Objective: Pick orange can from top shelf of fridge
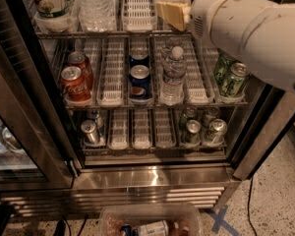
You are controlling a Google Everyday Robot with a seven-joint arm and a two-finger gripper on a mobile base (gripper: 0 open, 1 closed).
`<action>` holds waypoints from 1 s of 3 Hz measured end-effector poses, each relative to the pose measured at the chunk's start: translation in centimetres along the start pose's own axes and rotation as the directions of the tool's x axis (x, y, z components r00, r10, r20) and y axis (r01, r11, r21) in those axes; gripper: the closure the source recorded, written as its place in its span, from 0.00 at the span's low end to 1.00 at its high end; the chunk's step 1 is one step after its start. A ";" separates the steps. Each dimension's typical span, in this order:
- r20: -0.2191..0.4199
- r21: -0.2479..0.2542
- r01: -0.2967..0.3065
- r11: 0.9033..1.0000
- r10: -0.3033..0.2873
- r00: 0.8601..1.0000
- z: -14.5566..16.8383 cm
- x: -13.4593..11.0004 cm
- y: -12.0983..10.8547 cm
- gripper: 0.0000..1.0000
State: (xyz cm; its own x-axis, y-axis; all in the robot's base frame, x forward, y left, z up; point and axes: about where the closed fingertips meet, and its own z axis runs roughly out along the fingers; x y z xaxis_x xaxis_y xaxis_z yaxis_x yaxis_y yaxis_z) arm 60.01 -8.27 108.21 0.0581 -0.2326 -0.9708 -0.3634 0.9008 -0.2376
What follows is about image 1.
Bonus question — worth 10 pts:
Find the front green can middle shelf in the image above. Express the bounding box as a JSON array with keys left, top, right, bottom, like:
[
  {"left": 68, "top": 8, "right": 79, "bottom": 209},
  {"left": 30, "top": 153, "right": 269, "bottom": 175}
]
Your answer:
[{"left": 219, "top": 62, "right": 250, "bottom": 97}]

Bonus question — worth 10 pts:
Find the rear silver can bottom shelf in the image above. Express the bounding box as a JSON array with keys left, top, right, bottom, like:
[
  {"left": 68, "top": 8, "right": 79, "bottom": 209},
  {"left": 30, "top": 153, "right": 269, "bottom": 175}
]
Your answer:
[{"left": 87, "top": 110, "right": 104, "bottom": 137}]

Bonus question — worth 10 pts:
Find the stainless steel fridge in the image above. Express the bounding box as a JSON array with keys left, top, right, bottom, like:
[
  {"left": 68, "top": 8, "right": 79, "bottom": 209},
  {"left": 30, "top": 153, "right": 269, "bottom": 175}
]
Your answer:
[{"left": 0, "top": 0, "right": 295, "bottom": 217}]

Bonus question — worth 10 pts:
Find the clear plastic bin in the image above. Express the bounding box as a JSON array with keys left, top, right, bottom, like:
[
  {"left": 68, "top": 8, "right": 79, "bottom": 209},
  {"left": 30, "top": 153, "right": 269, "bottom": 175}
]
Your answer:
[{"left": 98, "top": 203, "right": 204, "bottom": 236}]

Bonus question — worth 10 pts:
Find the blue pepsi can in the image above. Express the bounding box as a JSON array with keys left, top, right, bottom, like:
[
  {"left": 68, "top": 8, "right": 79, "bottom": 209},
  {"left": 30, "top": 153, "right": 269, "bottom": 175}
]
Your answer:
[
  {"left": 129, "top": 48, "right": 149, "bottom": 67},
  {"left": 129, "top": 65, "right": 150, "bottom": 99}
]

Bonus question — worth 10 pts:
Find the front red cola can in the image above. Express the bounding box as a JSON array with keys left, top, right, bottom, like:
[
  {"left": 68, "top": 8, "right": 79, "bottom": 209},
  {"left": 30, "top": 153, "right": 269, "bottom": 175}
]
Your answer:
[{"left": 61, "top": 66, "right": 90, "bottom": 101}]

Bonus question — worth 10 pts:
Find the front blue pepsi can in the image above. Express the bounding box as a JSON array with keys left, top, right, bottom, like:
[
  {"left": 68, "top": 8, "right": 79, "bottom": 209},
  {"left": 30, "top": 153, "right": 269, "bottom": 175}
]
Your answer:
[{"left": 129, "top": 65, "right": 150, "bottom": 99}]

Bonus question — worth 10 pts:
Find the front small water bottle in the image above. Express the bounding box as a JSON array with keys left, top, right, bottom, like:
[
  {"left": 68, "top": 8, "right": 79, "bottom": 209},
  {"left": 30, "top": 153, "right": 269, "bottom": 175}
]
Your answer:
[{"left": 161, "top": 46, "right": 187, "bottom": 102}]

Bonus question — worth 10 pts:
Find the rear left green can bottom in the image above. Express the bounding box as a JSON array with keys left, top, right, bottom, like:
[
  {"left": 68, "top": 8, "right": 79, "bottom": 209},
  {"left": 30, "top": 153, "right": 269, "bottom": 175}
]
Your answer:
[{"left": 179, "top": 106, "right": 199, "bottom": 131}]

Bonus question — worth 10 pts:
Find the rear right green can bottom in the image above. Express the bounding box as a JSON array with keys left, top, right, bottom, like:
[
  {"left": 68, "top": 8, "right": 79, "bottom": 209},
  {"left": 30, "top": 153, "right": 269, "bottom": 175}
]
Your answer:
[{"left": 202, "top": 107, "right": 220, "bottom": 127}]

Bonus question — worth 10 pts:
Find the rear green can middle shelf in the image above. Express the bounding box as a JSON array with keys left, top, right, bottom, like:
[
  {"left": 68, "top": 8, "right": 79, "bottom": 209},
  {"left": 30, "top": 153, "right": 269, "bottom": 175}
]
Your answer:
[{"left": 213, "top": 51, "right": 236, "bottom": 85}]

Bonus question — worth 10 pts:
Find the white bottle in bin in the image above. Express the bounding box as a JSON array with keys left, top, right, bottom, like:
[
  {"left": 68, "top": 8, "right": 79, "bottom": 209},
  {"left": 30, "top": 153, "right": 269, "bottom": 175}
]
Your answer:
[{"left": 137, "top": 220, "right": 169, "bottom": 236}]

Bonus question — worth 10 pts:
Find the clear water bottle top shelf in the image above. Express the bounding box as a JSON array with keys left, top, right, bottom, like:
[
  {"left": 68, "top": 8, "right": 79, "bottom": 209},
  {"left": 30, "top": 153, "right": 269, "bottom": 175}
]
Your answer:
[{"left": 78, "top": 0, "right": 116, "bottom": 32}]

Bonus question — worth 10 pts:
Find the small water bottle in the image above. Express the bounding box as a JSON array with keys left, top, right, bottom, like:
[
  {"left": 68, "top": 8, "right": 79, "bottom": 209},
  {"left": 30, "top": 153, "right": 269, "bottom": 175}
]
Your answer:
[
  {"left": 161, "top": 37, "right": 183, "bottom": 59},
  {"left": 161, "top": 46, "right": 187, "bottom": 102}
]

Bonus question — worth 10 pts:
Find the glass fridge door left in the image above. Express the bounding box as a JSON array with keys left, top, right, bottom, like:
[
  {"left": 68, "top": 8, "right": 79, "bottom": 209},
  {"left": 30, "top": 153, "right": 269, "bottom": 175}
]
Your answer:
[{"left": 0, "top": 0, "right": 74, "bottom": 192}]

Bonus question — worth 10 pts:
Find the red cola can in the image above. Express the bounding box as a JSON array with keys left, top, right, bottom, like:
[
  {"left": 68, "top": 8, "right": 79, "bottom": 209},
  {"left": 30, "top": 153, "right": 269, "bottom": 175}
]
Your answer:
[
  {"left": 61, "top": 66, "right": 90, "bottom": 101},
  {"left": 68, "top": 51, "right": 93, "bottom": 89}
]

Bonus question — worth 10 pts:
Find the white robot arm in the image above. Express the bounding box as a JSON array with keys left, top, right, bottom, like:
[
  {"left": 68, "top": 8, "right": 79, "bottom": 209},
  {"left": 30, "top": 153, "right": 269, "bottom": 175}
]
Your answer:
[{"left": 155, "top": 0, "right": 295, "bottom": 93}]

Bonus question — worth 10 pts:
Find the black cable on floor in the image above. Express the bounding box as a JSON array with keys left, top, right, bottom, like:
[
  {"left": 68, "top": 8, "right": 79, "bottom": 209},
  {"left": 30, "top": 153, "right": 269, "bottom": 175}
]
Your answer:
[{"left": 247, "top": 177, "right": 260, "bottom": 236}]

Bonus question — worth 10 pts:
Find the silver can shelf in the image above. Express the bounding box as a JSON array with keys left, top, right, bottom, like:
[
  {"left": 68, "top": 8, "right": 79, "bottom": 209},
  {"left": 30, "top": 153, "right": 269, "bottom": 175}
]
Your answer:
[
  {"left": 87, "top": 110, "right": 104, "bottom": 137},
  {"left": 81, "top": 120, "right": 99, "bottom": 145}
]

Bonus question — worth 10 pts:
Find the rear blue pepsi can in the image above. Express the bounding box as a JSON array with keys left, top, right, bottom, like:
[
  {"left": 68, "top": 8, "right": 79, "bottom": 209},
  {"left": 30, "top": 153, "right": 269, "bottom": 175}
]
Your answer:
[{"left": 129, "top": 48, "right": 149, "bottom": 67}]

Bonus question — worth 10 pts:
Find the front right green can bottom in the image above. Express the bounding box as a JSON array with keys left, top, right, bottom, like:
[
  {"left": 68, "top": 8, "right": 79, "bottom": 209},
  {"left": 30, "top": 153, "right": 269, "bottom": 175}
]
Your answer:
[{"left": 204, "top": 119, "right": 227, "bottom": 145}]

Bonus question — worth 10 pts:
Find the front left green can bottom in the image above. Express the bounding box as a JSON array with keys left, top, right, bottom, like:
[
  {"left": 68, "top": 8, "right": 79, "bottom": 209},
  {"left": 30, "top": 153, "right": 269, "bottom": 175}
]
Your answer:
[{"left": 181, "top": 120, "right": 201, "bottom": 146}]

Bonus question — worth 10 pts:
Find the front silver can bottom shelf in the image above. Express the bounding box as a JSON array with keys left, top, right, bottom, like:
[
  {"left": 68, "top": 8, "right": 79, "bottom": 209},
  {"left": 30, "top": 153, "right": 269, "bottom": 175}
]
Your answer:
[{"left": 81, "top": 120, "right": 99, "bottom": 145}]

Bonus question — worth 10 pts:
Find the rear red cola can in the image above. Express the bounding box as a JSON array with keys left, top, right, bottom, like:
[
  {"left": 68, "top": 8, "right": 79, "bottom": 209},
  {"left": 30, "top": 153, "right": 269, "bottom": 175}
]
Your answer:
[{"left": 68, "top": 51, "right": 93, "bottom": 89}]

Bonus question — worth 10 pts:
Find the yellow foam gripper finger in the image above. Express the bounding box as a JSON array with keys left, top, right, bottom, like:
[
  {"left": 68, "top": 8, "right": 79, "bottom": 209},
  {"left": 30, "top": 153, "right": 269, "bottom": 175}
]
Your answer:
[{"left": 155, "top": 0, "right": 191, "bottom": 31}]

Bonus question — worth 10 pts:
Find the rear small water bottle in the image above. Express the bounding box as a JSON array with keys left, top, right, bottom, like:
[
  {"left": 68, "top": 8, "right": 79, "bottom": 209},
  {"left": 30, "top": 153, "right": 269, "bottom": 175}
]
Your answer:
[{"left": 161, "top": 37, "right": 183, "bottom": 59}]

